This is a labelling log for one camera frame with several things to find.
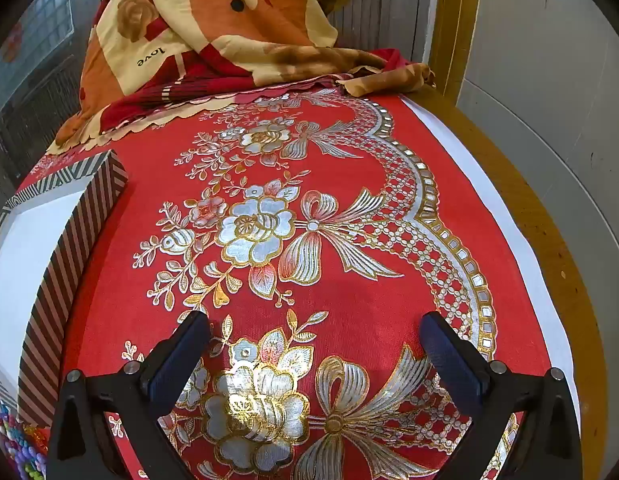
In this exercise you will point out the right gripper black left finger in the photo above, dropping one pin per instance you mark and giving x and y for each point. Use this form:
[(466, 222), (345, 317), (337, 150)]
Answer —
[(82, 445)]

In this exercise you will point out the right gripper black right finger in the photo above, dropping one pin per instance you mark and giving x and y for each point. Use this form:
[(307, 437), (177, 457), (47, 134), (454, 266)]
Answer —
[(547, 444)]

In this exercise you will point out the red gold floral tablecloth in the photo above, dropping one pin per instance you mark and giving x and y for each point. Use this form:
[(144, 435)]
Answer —
[(314, 231)]

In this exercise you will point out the round wooden table edge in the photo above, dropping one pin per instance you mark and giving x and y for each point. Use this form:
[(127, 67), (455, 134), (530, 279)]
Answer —
[(561, 275)]

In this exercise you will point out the striped white tray box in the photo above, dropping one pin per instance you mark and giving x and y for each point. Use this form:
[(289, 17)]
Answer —
[(47, 232)]

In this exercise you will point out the orange red patterned blanket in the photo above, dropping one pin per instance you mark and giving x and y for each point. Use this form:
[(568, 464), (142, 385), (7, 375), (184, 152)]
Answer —
[(143, 55)]

